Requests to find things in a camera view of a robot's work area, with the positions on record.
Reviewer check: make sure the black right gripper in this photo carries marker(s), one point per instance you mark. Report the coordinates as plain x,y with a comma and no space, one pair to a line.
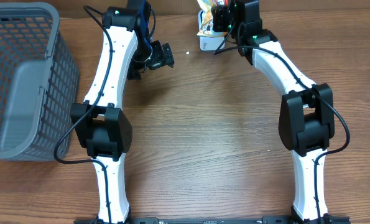
217,10

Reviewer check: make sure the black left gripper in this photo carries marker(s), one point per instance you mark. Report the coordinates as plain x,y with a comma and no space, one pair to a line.
163,57

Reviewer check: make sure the yellow snack bag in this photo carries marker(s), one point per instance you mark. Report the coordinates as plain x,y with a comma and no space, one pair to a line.
207,5

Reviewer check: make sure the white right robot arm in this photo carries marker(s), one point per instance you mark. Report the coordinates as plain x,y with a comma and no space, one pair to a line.
307,116

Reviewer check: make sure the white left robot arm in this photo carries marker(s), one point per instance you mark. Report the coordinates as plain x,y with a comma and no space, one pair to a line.
100,124

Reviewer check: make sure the white barcode scanner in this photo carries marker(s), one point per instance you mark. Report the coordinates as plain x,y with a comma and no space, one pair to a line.
209,39

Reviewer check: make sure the grey plastic mesh basket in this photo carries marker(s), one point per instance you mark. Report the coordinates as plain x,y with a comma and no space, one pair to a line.
38,82

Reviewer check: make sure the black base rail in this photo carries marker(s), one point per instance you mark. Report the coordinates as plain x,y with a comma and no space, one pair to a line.
263,220

